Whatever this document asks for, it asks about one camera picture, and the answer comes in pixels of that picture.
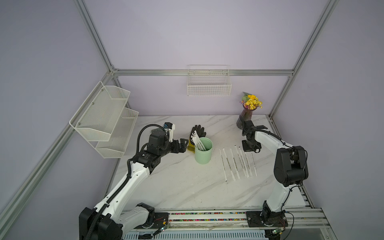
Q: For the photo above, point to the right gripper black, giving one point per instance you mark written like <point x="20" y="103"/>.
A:
<point x="246" y="149"/>

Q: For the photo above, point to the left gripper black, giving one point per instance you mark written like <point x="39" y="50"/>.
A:
<point x="181" y="149"/>

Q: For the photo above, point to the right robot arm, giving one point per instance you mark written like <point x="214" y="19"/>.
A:
<point x="290" y="168"/>

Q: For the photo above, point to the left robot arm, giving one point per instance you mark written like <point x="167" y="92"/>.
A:
<point x="106" y="221"/>

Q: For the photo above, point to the bundle of wrapped straws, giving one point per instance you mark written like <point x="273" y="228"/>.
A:
<point x="197" y="141"/>

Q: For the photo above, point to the green storage cup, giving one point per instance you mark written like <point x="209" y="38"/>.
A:
<point x="204" y="157"/>

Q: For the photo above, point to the black yellow work glove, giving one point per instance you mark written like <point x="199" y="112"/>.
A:
<point x="200" y="132"/>

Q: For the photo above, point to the purple glass vase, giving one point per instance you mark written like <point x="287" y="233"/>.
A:
<point x="245" y="115"/>

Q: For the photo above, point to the yellow flower bouquet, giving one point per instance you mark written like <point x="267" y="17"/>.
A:
<point x="251" y="102"/>

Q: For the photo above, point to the white two-tier mesh shelf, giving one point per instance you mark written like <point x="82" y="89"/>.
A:
<point x="105" y="121"/>

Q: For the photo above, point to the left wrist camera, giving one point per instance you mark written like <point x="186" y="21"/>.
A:
<point x="169" y="127"/>

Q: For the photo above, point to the white wire wall basket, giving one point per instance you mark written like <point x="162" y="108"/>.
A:
<point x="209" y="80"/>

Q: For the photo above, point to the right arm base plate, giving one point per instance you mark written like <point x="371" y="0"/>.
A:
<point x="258" y="219"/>

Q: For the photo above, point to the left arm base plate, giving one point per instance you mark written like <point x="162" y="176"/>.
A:
<point x="155" y="221"/>

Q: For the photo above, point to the aluminium front rail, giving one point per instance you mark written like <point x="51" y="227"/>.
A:
<point x="302" y="218"/>

